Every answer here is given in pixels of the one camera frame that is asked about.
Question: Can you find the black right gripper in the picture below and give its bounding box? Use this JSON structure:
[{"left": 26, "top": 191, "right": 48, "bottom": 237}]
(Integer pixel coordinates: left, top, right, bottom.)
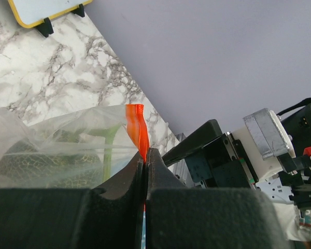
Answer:
[{"left": 162, "top": 119, "right": 258, "bottom": 188}]

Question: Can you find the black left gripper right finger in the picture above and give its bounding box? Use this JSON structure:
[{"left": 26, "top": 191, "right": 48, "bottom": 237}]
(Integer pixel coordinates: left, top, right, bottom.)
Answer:
[{"left": 146, "top": 148, "right": 290, "bottom": 248}]

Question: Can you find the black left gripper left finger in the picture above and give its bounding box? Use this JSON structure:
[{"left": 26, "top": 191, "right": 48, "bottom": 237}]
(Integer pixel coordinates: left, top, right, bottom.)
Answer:
[{"left": 0, "top": 154, "right": 144, "bottom": 248}]

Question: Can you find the green netted melon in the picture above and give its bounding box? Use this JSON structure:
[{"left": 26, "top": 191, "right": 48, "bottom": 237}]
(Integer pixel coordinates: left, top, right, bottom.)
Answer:
[{"left": 0, "top": 130, "right": 103, "bottom": 188}]

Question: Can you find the clear bag orange zipper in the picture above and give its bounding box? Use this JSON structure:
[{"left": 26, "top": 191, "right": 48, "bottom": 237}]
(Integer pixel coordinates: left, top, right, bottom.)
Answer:
[{"left": 0, "top": 104, "right": 150, "bottom": 188}]

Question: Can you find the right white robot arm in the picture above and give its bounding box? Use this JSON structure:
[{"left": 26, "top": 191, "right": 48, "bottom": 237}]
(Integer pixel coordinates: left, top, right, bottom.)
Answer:
[{"left": 163, "top": 98, "right": 311, "bottom": 244}]

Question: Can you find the small whiteboard with writing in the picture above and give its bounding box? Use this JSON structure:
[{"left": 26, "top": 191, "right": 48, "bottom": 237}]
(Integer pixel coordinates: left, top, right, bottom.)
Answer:
[{"left": 8, "top": 0, "right": 92, "bottom": 37}]

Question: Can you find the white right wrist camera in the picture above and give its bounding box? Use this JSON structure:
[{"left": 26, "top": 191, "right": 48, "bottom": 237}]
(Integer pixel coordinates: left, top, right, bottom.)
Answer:
[{"left": 229, "top": 105, "right": 311, "bottom": 183}]

